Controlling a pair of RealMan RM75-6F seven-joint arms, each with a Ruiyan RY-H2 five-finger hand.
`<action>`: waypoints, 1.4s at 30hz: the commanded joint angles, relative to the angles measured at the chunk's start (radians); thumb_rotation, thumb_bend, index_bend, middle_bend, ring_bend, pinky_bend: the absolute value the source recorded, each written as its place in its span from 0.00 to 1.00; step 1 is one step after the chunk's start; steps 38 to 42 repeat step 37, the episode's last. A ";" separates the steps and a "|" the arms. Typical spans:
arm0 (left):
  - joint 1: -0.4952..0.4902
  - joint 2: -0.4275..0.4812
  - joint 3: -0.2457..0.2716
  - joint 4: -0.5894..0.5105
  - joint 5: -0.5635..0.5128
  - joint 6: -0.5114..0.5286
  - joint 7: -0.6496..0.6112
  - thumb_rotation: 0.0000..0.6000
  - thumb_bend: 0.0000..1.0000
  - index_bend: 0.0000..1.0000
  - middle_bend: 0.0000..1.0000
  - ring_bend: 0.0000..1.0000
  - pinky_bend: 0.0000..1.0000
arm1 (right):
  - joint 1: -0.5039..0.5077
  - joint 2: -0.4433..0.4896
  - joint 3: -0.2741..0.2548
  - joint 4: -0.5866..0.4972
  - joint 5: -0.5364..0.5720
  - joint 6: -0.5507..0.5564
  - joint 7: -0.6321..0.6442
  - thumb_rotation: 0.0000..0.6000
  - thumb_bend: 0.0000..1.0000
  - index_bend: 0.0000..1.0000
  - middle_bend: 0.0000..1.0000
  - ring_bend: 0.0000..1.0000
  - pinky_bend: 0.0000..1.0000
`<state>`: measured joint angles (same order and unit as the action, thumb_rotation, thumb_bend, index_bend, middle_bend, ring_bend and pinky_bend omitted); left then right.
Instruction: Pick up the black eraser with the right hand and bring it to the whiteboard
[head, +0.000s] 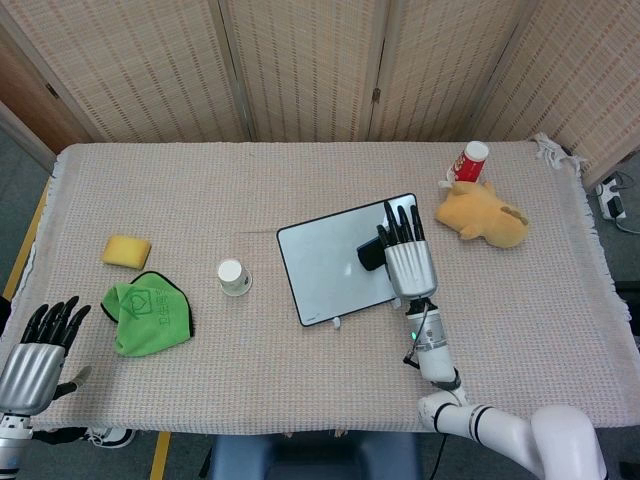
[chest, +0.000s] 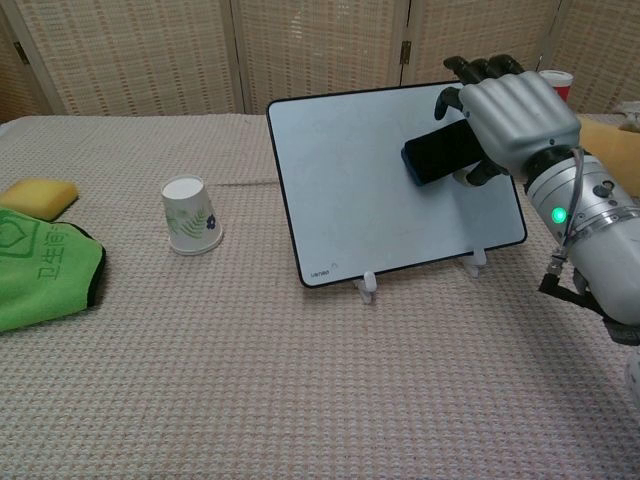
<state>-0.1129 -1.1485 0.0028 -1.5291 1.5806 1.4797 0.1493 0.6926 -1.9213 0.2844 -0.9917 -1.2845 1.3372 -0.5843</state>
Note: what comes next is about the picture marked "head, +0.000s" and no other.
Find yellow sponge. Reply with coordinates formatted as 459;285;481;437
102;235;152;267

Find yellow plush toy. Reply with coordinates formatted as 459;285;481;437
433;180;529;249

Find white power strip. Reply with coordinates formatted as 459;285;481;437
595;175;628;221

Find white paper cup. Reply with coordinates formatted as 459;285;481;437
217;258;253;298

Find small whiteboard with black frame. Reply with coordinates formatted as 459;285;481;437
276;192;419;328

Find woven folding screen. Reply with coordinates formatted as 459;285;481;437
0;0;640;190

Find black eraser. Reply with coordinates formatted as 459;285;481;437
356;236;387;272

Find beige woven tablecloth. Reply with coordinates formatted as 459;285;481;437
0;132;634;442

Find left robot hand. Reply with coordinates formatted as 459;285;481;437
0;295;94;416

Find red and white can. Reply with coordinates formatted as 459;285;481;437
445;140;489;184

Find black and white sneaker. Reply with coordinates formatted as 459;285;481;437
84;425;137;446

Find green microfiber cloth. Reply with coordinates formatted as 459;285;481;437
101;271;196;358

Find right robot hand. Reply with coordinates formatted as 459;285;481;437
376;201;441;302

